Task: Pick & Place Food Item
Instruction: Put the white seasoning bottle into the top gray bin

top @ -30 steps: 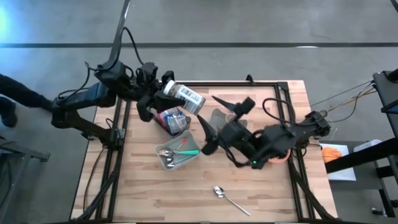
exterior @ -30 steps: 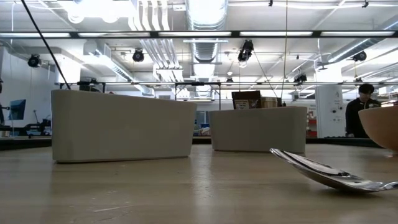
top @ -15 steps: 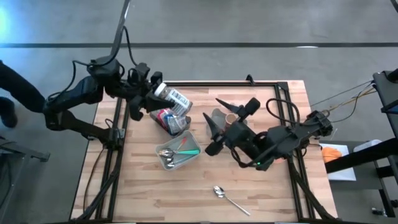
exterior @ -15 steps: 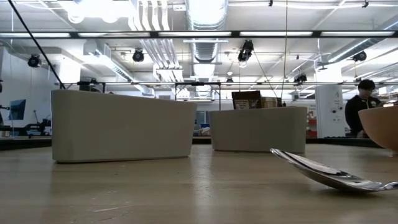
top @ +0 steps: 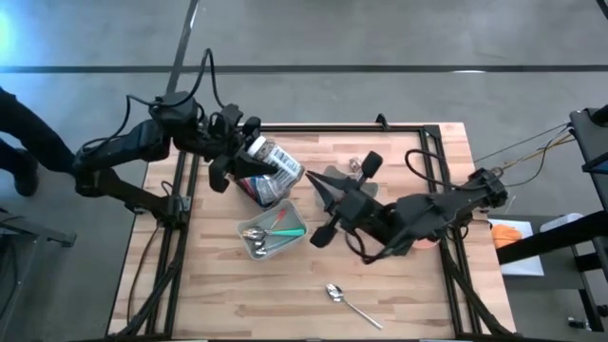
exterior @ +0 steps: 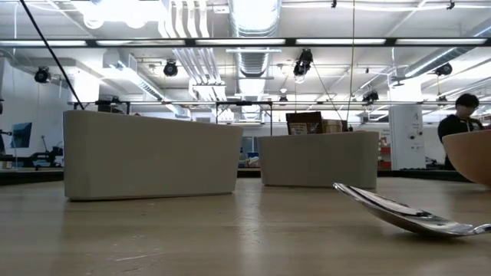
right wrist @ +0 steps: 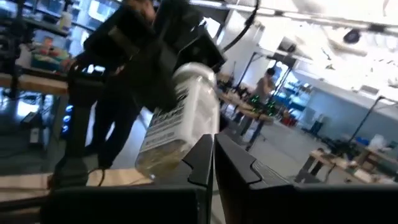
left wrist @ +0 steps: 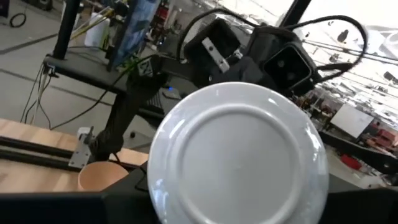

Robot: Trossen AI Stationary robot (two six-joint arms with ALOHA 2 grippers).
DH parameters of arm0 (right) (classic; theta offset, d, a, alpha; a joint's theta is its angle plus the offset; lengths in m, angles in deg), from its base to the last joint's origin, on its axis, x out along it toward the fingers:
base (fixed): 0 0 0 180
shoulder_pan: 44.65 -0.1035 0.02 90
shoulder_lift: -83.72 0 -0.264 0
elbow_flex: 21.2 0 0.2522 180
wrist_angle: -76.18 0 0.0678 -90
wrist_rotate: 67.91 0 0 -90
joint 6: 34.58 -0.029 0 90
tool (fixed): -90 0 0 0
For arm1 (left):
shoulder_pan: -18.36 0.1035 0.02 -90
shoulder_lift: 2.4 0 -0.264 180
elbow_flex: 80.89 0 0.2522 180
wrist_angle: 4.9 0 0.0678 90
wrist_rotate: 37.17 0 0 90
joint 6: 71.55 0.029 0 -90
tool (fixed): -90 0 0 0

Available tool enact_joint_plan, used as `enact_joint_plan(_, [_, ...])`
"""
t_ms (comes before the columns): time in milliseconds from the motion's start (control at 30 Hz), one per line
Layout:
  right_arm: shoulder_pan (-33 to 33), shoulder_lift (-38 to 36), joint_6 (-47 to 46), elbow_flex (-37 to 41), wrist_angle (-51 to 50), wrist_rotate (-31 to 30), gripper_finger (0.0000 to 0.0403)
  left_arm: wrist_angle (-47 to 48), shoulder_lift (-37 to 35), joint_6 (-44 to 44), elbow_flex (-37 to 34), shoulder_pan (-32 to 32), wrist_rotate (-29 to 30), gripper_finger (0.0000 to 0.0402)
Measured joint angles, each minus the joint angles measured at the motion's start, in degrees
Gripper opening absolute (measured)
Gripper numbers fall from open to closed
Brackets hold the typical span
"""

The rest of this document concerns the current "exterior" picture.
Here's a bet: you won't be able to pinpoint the white pillar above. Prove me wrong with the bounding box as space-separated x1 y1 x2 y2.
388 104 427 170

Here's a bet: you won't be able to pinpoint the thin hanging cable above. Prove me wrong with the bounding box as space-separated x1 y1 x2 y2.
347 0 356 122

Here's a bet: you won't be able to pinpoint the black aluminium table frame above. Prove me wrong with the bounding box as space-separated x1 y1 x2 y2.
0 167 469 186

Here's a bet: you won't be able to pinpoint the black background frame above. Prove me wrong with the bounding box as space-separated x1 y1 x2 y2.
68 99 491 136

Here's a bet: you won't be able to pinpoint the brown sauce packet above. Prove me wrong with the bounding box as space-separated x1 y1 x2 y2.
285 111 324 136

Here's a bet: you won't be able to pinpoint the blue computer monitor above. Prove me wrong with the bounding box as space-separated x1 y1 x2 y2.
10 121 34 150

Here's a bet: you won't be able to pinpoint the silver ventilation duct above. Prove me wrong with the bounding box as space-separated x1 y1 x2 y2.
229 0 283 77

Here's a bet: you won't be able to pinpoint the person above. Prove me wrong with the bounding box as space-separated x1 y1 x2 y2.
437 93 485 171

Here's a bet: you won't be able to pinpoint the light grey plastic bin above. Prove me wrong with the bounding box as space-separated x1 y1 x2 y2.
257 130 381 189
63 110 244 202

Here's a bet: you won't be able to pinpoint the black overhead light bar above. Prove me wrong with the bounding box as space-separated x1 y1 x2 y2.
0 37 491 48

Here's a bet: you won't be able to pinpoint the all-metal spoon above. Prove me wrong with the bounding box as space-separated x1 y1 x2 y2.
332 182 491 238

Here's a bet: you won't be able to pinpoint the red background boxes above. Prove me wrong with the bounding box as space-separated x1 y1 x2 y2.
378 144 390 169

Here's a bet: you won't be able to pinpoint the beige cup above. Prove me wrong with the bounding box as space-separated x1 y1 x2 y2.
321 119 344 134

